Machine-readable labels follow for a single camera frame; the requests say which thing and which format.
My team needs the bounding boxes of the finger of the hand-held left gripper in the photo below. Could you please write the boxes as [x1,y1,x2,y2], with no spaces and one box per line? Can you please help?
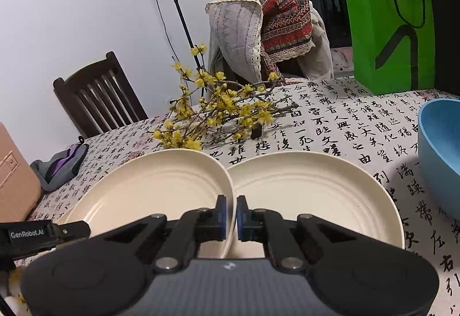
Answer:
[54,221,90,243]

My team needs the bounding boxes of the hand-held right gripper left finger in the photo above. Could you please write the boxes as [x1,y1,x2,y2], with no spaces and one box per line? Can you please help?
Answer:
[90,195,228,273]

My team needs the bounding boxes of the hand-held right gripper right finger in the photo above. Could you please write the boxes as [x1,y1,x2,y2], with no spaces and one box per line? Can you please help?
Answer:
[235,195,371,273]

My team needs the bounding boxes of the cream ridged plate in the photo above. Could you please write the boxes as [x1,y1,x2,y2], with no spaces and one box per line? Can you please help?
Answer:
[57,149,236,259]
[226,152,406,259]

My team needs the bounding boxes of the blue bowl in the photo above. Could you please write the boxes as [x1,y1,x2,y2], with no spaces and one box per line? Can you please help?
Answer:
[417,98,460,216]

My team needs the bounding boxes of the peach ribbed suitcase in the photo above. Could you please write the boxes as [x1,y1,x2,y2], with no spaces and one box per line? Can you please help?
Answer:
[0,122,42,223]

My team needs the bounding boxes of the grey purple folded cloth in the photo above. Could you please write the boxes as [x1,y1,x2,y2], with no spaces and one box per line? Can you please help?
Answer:
[30,143,90,191]

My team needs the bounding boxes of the yellow blossom branches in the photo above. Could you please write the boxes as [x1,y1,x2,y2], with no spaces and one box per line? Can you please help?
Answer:
[153,44,299,151]

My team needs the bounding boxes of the dark wooden chair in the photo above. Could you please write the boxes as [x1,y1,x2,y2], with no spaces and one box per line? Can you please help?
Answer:
[53,51,149,139]

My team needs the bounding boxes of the beige draped cloth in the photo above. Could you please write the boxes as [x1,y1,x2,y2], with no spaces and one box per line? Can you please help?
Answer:
[208,3,335,81]

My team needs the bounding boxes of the pink floor mat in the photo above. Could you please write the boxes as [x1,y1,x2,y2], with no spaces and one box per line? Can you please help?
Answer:
[330,47,356,78]

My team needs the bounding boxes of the green paper bag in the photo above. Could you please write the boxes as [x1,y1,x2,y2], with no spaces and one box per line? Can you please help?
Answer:
[336,0,435,95]

